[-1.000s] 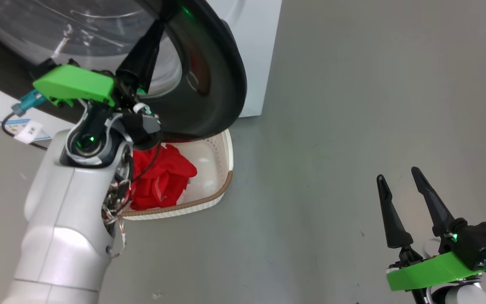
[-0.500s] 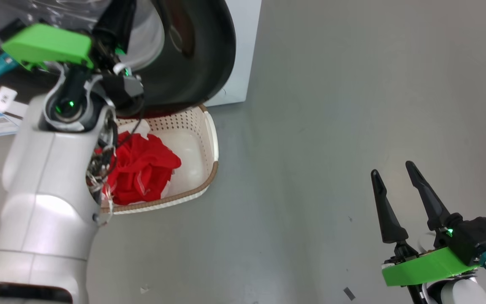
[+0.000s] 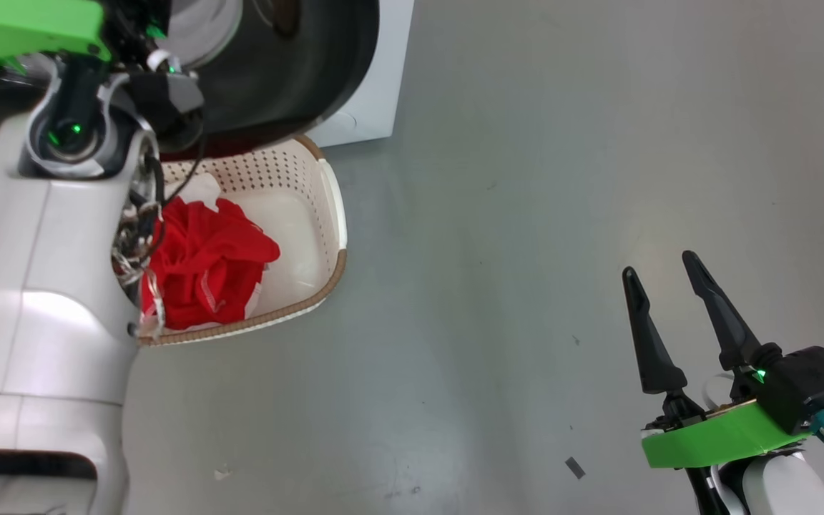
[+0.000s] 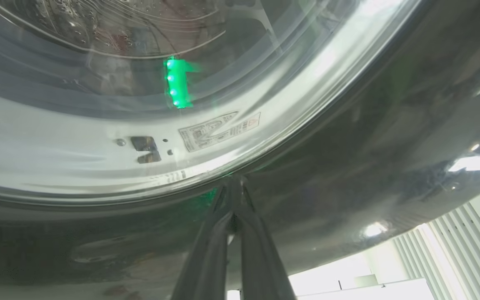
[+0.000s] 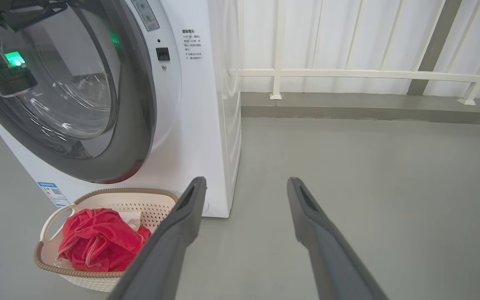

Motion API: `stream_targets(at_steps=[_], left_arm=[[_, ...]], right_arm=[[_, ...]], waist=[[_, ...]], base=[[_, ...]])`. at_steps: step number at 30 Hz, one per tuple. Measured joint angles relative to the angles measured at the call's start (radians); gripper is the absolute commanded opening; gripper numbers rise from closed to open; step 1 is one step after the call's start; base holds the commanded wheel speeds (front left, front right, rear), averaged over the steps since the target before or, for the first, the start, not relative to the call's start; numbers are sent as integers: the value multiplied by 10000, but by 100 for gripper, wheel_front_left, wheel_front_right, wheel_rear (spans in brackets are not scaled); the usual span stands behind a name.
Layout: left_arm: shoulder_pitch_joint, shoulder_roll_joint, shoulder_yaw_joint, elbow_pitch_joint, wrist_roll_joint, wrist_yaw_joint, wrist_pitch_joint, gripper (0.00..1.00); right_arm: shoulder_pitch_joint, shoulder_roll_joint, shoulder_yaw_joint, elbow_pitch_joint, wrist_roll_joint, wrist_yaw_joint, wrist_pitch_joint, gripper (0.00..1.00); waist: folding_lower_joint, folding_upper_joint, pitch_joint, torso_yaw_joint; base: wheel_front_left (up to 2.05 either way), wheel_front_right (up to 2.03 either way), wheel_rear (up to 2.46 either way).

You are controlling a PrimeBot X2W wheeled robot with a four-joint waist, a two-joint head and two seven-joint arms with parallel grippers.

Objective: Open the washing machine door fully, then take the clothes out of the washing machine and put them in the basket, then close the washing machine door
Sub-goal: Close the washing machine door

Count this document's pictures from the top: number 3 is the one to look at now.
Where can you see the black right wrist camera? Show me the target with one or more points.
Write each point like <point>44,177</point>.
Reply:
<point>805,386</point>

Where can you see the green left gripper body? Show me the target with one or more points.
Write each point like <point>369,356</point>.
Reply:
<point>26,28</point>

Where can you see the cream white cloth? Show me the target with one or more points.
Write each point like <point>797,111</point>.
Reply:
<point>199,189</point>

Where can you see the small dark tape scrap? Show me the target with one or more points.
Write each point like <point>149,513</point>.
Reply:
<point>575,468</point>

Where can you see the black glass washing machine door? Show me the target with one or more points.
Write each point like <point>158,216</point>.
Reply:
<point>290,64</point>

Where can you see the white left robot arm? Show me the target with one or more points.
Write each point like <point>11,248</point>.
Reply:
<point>40,286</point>

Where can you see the white front-load washing machine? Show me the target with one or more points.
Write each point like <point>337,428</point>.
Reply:
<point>376,71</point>

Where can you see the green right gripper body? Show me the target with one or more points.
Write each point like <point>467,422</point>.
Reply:
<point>712,436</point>

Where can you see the cream perforated laundry basket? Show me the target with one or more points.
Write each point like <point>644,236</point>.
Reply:
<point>301,236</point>

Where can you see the red garment with white trim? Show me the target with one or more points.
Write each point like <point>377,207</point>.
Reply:
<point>212,265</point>

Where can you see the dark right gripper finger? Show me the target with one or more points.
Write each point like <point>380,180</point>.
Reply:
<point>651,343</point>
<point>727,329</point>

